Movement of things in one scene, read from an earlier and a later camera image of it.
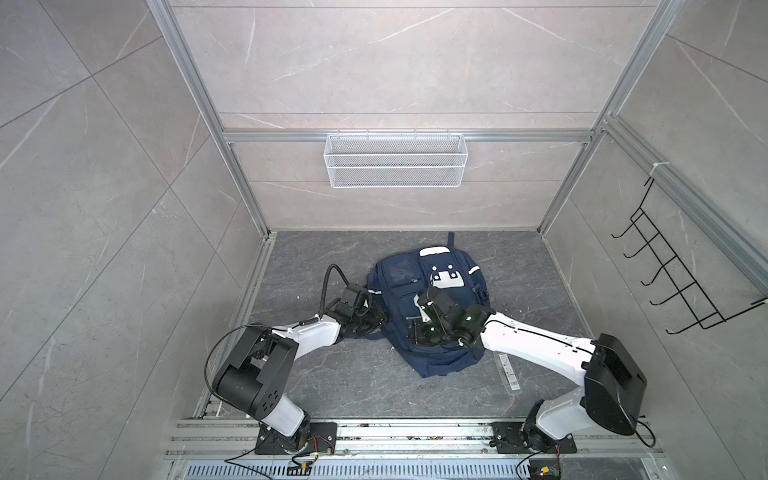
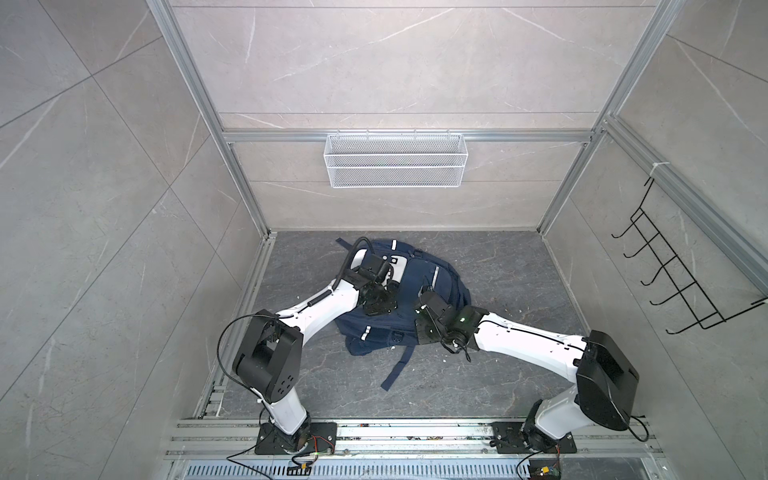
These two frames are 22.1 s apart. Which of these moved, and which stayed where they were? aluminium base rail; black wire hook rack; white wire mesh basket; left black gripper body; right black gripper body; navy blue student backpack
Moved: left black gripper body; navy blue student backpack
Stayed: right black gripper body; aluminium base rail; black wire hook rack; white wire mesh basket
